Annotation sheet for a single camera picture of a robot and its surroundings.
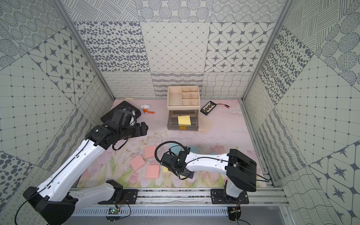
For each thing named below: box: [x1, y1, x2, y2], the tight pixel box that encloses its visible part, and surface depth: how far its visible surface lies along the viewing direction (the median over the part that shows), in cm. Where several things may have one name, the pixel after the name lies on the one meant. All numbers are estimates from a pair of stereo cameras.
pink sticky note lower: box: [145, 164, 160, 179], surface depth 84 cm
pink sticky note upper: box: [144, 144, 157, 159], surface depth 93 cm
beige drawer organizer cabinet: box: [166, 85, 201, 132], surface depth 89 cm
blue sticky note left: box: [169, 142, 182, 155], surface depth 75 cm
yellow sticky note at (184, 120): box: [177, 114, 192, 126], surface depth 88 cm
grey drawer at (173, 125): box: [166, 116, 200, 132], surface depth 85 cm
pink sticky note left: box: [129, 154, 146, 172], surface depth 88 cm
